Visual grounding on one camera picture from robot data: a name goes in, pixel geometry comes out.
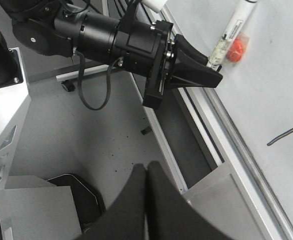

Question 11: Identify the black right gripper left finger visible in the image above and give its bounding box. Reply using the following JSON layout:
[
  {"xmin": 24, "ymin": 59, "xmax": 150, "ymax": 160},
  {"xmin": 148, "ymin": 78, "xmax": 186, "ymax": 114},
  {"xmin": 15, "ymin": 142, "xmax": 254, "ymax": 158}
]
[{"xmin": 78, "ymin": 164, "xmax": 147, "ymax": 240}]

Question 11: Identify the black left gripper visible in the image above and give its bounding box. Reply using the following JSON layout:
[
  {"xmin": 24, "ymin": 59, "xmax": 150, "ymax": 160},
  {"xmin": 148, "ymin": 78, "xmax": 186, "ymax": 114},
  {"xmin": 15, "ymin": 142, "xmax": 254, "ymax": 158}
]
[{"xmin": 113, "ymin": 19, "xmax": 223, "ymax": 109}]

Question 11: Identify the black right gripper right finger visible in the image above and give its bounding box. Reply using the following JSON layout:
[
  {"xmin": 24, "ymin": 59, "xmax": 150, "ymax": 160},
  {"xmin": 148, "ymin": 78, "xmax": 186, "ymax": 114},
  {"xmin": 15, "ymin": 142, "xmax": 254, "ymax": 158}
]
[{"xmin": 145, "ymin": 161, "xmax": 231, "ymax": 240}]

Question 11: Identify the white black whiteboard marker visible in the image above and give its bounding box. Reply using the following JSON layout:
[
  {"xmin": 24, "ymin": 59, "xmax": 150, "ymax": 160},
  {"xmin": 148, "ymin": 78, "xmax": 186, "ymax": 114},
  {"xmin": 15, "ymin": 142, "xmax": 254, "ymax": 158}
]
[{"xmin": 206, "ymin": 0, "xmax": 258, "ymax": 71}]

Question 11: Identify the red round magnet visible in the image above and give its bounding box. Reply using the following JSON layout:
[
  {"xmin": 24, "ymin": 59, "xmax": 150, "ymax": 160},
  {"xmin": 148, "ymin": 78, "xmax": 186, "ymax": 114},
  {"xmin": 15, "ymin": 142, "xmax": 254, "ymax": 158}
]
[{"xmin": 226, "ymin": 38, "xmax": 246, "ymax": 63}]

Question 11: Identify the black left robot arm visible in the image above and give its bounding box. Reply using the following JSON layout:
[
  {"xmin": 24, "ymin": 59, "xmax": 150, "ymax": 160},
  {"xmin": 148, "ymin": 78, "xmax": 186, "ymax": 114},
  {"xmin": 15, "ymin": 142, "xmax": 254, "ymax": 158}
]
[{"xmin": 0, "ymin": 0, "xmax": 223, "ymax": 109}]

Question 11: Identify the silver aluminium robot base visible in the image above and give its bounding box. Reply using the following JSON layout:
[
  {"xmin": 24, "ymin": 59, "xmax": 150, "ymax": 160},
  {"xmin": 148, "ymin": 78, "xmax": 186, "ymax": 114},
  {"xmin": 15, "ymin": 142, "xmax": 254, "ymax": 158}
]
[{"xmin": 0, "ymin": 47, "xmax": 31, "ymax": 190}]

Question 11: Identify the white whiteboard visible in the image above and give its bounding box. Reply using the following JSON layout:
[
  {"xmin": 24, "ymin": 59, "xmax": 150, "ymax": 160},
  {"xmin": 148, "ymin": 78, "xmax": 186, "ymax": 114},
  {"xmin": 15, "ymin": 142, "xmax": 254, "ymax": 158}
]
[{"xmin": 165, "ymin": 0, "xmax": 293, "ymax": 208}]

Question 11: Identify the black box on floor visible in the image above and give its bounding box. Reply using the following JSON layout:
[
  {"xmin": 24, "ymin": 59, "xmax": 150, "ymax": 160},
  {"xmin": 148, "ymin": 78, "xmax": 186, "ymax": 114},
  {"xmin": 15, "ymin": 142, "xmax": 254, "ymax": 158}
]
[{"xmin": 47, "ymin": 173, "xmax": 106, "ymax": 233}]

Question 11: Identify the white cylinder tube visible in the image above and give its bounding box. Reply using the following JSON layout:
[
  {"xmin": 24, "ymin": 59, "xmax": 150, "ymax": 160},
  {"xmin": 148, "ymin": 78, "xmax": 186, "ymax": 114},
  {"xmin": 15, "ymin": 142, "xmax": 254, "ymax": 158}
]
[{"xmin": 142, "ymin": 0, "xmax": 168, "ymax": 13}]

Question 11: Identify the black caster wheel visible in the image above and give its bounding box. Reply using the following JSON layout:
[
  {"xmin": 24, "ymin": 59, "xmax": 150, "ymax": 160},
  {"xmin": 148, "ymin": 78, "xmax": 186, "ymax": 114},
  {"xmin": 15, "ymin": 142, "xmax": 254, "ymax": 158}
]
[{"xmin": 61, "ymin": 80, "xmax": 75, "ymax": 92}]

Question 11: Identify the aluminium whiteboard tray rail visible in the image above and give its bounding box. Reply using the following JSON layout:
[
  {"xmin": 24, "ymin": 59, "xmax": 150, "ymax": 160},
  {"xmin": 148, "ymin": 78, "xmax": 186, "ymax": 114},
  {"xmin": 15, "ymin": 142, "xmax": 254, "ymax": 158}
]
[{"xmin": 141, "ymin": 4, "xmax": 293, "ymax": 240}]

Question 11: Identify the black looped cable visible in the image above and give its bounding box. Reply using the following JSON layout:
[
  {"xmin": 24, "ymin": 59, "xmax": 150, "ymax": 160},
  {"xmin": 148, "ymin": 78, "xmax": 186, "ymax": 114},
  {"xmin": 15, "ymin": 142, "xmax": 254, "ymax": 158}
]
[{"xmin": 76, "ymin": 51, "xmax": 124, "ymax": 110}]

